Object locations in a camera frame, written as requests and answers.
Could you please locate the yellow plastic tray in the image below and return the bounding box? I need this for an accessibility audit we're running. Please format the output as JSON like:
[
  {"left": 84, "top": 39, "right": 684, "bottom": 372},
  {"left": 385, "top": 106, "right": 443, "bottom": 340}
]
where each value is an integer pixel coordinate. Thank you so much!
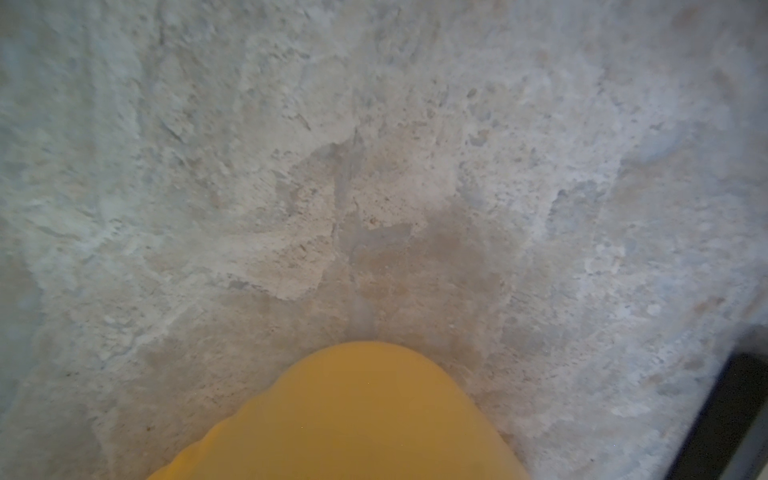
[{"left": 156, "top": 341, "right": 527, "bottom": 479}]

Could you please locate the brown white chessboard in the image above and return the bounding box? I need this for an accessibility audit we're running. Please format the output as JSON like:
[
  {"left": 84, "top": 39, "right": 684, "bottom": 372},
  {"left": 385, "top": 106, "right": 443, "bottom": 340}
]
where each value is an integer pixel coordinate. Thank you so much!
[{"left": 665, "top": 352, "right": 767, "bottom": 480}]

